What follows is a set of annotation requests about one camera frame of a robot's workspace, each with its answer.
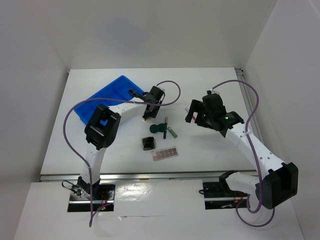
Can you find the blue plastic organizer bin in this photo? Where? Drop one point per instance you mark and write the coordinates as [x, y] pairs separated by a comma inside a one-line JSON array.
[[117, 89]]

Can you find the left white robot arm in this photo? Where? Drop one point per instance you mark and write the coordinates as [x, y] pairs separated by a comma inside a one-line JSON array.
[[102, 128]]

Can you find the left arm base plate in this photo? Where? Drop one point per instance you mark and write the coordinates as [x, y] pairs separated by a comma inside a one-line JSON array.
[[79, 200]]

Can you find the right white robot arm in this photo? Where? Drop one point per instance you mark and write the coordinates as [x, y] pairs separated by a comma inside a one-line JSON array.
[[276, 182]]

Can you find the black square compact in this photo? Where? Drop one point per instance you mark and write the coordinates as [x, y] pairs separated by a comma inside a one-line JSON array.
[[148, 143]]

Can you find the eyeshadow palette clear case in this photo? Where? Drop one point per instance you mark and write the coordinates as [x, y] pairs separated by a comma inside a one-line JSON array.
[[165, 153]]

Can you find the dark green gold mascara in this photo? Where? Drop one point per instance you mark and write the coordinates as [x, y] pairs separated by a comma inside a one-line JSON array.
[[165, 133]]

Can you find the red lip gloss tube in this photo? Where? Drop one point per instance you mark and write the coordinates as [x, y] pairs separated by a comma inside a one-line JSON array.
[[193, 117]]

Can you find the dark green powder puff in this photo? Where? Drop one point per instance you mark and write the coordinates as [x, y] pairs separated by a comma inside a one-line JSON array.
[[154, 128]]

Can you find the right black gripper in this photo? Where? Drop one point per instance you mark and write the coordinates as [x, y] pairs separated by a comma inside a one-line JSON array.
[[195, 107]]

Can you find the green transparent lip balm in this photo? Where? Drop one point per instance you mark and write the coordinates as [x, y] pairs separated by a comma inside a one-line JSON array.
[[172, 132]]

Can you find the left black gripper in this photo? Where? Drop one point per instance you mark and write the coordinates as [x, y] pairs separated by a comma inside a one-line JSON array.
[[153, 113]]

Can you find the front aluminium rail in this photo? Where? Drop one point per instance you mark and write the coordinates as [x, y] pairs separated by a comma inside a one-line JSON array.
[[138, 176]]

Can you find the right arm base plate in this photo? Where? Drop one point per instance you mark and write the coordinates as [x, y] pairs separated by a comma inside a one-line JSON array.
[[215, 198]]

